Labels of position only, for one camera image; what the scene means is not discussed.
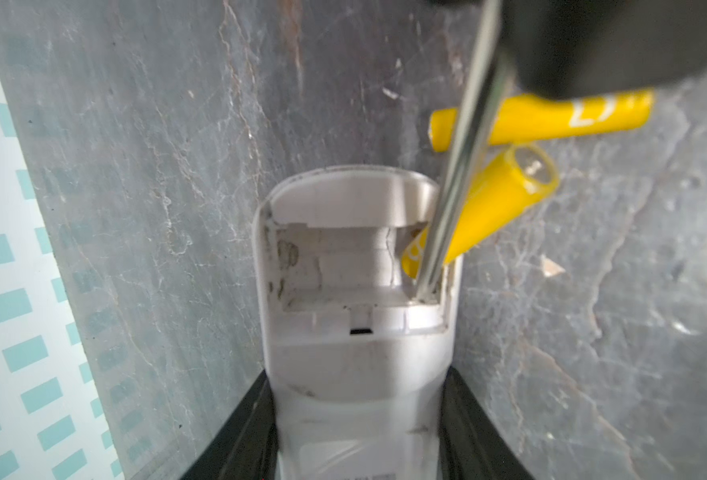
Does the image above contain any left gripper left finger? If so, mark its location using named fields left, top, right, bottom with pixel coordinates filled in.
left=183, top=371, right=279, bottom=480

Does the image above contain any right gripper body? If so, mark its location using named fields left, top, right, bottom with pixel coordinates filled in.
left=497, top=1, right=707, bottom=99

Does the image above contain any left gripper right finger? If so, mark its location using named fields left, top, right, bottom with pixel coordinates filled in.
left=439, top=367, right=533, bottom=480

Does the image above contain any yellow battery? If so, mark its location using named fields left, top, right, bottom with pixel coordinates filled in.
left=427, top=88, right=657, bottom=153
left=399, top=142, right=561, bottom=280

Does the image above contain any white remote control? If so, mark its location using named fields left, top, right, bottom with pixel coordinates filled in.
left=253, top=165, right=461, bottom=479

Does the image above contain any clear handle screwdriver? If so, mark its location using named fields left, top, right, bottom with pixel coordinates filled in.
left=415, top=1, right=513, bottom=303

